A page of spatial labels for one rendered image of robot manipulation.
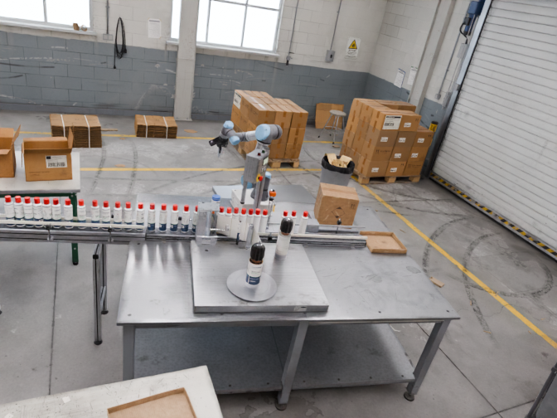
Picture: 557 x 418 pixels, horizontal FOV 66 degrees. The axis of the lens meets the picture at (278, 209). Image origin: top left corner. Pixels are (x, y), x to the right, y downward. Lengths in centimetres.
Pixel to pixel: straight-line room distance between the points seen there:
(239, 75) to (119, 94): 220
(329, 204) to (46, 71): 582
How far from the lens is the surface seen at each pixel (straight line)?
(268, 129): 321
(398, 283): 316
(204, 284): 263
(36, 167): 397
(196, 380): 224
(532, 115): 678
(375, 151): 671
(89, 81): 817
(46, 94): 825
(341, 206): 349
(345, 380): 320
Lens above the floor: 251
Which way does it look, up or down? 27 degrees down
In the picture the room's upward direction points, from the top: 11 degrees clockwise
